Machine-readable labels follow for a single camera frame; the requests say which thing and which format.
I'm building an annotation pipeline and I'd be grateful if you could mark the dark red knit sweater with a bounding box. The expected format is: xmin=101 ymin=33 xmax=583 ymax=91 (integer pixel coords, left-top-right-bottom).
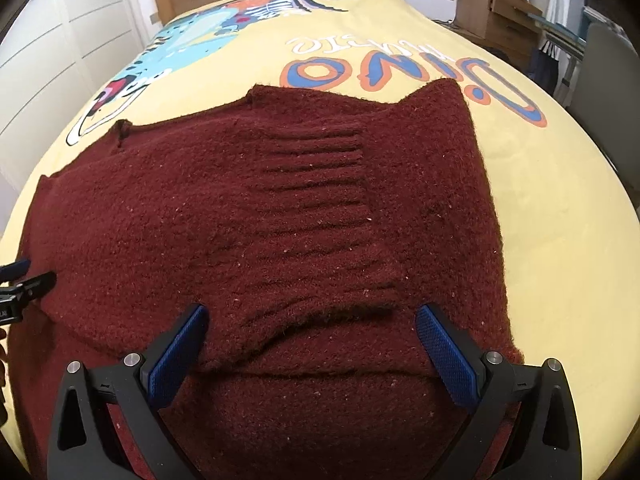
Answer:
xmin=9 ymin=79 xmax=520 ymax=479

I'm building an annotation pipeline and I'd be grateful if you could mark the white wardrobe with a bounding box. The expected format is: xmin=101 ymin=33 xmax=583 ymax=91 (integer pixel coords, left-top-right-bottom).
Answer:
xmin=1 ymin=0 xmax=142 ymax=220

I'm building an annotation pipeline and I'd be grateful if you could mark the grey chair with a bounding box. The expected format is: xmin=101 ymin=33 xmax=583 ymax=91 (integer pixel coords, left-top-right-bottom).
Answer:
xmin=568 ymin=23 xmax=639 ymax=197

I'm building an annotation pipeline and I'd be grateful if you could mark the dark bag on floor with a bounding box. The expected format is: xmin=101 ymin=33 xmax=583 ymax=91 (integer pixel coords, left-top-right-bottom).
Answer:
xmin=525 ymin=41 xmax=565 ymax=96

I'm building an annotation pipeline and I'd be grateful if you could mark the wooden nightstand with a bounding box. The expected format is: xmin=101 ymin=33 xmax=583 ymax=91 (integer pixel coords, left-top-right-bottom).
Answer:
xmin=454 ymin=0 xmax=542 ymax=72

